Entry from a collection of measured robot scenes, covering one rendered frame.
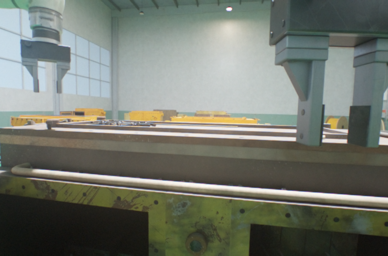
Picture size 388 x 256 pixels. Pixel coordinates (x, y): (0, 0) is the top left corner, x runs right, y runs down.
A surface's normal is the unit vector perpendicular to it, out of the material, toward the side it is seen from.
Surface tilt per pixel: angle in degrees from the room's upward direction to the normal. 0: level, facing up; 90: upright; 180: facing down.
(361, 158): 90
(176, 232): 90
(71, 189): 90
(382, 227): 90
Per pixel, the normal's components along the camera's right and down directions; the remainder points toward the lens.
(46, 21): 0.57, 0.08
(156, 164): -0.18, 0.08
